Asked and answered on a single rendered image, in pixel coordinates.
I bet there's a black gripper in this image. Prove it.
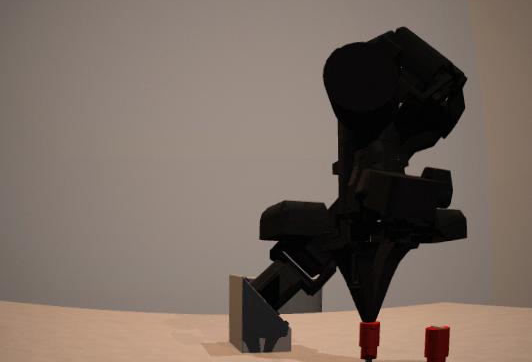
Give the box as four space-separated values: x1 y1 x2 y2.
259 140 467 323

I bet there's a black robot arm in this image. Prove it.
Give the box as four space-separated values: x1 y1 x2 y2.
249 27 468 315

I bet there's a tan plate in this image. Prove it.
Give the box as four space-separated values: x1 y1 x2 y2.
359 321 450 362

